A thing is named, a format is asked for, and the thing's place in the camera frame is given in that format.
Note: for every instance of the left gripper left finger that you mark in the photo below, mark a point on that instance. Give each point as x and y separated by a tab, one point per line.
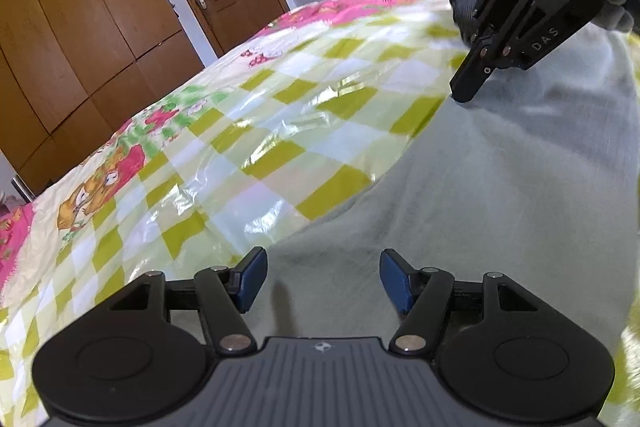
224	295

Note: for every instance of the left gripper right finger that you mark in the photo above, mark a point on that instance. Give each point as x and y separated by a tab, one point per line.
421	298

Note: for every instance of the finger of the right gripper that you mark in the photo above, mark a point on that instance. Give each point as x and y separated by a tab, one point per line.
486	55

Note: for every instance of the grey-green linen pants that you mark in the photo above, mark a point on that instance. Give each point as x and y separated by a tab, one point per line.
535	178

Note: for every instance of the dark grey folded garment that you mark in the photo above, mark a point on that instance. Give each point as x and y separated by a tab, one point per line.
466	22

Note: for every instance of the checkered floral bed cover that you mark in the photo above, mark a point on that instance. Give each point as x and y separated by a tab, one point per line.
272	136

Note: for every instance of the silver thermos bottle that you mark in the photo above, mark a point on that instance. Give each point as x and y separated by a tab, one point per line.
22	189

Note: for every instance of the brown wooden wardrobe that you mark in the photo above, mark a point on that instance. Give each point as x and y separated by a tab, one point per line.
73	71

